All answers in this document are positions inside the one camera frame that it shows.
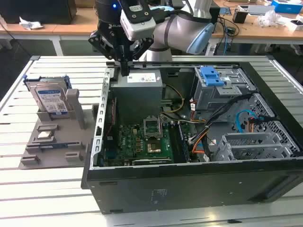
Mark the grey metal disk bay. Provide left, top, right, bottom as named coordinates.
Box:
left=214, top=131, right=279, bottom=162

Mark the big black box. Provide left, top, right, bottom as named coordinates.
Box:
left=0, top=0, right=78, bottom=25

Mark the blue cardboard box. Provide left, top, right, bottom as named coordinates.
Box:
left=270, top=0, right=303, bottom=14

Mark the grey metal drive cage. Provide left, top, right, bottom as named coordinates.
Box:
left=193, top=67, right=258, bottom=116

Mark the CPU socket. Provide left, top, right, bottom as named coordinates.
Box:
left=146, top=141, right=161, bottom=154

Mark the black PC case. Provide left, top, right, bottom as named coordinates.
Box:
left=81, top=61, right=303, bottom=215

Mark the orange black power wire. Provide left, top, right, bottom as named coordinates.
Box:
left=247, top=117, right=256, bottom=133

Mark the flat grey box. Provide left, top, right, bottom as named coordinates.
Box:
left=248, top=4, right=276, bottom=17

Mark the blue RAM stick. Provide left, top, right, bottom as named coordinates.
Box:
left=40, top=142, right=80, bottom=149

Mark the silver CPU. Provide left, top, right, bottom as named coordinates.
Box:
left=37, top=131, right=53, bottom=140

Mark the blue data wire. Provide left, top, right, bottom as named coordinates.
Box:
left=236, top=109, right=265, bottom=133

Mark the black RAM slot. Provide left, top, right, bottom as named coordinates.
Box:
left=168, top=123, right=180, bottom=164
left=178, top=123, right=191, bottom=162
left=171, top=123, right=184, bottom=163
left=175, top=123, right=187, bottom=163

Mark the black cable bundle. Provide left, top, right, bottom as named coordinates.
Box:
left=188, top=93, right=253, bottom=146

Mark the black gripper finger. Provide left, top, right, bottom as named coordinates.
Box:
left=88, top=30, right=124, bottom=77
left=123, top=37, right=154, bottom=77

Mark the blue plastic drive latch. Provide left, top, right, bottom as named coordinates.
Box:
left=199, top=67, right=225, bottom=87

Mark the black graphics card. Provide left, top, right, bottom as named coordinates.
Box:
left=131, top=158, right=173, bottom=166

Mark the clear plastic bag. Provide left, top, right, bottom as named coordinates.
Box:
left=257, top=9, right=284, bottom=28

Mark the orange yellow wire bundle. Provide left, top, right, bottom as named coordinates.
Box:
left=192, top=139, right=205, bottom=155

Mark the grey parts rack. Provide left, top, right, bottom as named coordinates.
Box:
left=18, top=88, right=99, bottom=170

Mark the hard disk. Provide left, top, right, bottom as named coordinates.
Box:
left=23, top=75, right=71, bottom=117

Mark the white crumpled paper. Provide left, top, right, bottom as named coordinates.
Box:
left=18, top=16, right=45, bottom=31

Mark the white box with phone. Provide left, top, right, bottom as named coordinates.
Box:
left=289, top=18, right=303, bottom=32

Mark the yellow black power cable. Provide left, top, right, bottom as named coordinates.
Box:
left=162, top=84, right=186, bottom=114

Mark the grey power supply unit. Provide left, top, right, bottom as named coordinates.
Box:
left=110, top=72, right=164, bottom=120

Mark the metal socket cover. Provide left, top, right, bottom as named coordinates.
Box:
left=143, top=115, right=161, bottom=139

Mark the green motherboard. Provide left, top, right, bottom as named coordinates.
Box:
left=101, top=118, right=190, bottom=166

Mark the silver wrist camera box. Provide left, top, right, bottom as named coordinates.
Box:
left=120, top=0, right=157, bottom=41

